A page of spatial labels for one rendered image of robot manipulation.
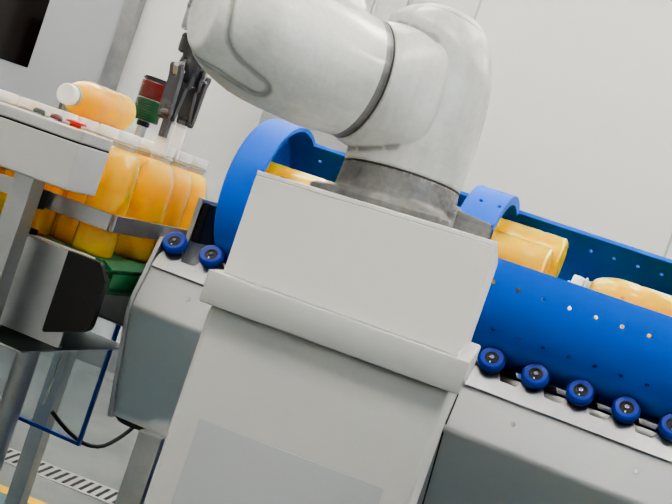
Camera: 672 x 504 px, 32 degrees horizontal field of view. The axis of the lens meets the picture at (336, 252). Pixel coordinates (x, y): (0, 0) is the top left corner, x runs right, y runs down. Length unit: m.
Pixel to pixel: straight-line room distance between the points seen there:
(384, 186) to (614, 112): 4.06
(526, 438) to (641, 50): 3.75
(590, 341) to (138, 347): 0.79
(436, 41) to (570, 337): 0.63
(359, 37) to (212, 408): 0.46
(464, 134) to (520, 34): 4.05
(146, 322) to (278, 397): 0.75
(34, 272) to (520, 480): 0.89
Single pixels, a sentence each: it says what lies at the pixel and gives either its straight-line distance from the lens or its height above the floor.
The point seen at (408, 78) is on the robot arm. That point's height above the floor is 1.29.
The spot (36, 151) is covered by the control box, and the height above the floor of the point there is 1.04.
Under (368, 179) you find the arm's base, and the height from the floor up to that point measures 1.16.
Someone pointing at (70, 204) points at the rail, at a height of 0.97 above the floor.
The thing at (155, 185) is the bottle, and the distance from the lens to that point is 2.20.
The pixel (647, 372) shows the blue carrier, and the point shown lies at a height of 1.03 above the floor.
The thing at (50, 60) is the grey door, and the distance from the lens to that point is 5.89.
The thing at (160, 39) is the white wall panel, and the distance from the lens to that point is 5.76.
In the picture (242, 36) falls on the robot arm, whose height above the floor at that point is 1.26.
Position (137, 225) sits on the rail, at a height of 0.97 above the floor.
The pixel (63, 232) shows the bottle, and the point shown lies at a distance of 2.14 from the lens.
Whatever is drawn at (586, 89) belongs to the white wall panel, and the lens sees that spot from 5.45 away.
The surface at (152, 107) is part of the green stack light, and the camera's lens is 2.65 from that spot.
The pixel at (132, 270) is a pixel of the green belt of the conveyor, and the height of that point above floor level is 0.89.
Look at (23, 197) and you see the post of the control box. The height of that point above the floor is 0.96.
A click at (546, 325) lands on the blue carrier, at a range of 1.89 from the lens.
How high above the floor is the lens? 1.11
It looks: 2 degrees down
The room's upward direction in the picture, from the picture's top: 19 degrees clockwise
